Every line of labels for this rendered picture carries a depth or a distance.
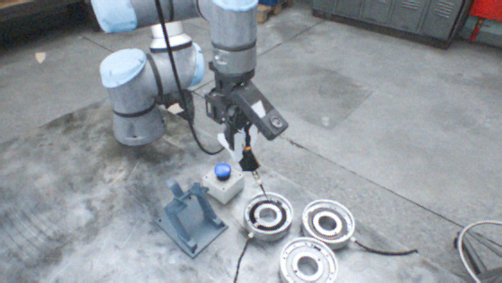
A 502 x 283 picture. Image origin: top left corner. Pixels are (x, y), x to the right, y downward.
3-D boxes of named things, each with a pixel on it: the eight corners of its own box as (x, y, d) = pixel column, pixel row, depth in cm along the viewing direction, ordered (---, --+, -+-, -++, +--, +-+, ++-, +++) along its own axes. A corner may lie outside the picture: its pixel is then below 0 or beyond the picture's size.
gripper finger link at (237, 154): (223, 150, 70) (224, 115, 65) (243, 163, 67) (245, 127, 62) (213, 157, 68) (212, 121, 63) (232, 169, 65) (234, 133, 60)
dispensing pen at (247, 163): (270, 205, 68) (237, 137, 64) (258, 203, 71) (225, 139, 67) (276, 199, 69) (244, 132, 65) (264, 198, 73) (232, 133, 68)
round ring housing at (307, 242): (320, 313, 55) (323, 304, 53) (268, 280, 60) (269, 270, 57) (341, 266, 62) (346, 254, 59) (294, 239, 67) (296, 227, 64)
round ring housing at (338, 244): (291, 236, 67) (293, 225, 64) (313, 203, 74) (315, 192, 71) (339, 262, 63) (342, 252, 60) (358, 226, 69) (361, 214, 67)
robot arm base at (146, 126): (104, 131, 94) (93, 103, 88) (147, 108, 103) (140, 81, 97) (134, 153, 87) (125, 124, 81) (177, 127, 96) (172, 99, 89)
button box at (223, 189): (244, 187, 78) (244, 173, 74) (224, 205, 73) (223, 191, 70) (220, 172, 82) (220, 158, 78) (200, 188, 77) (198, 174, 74)
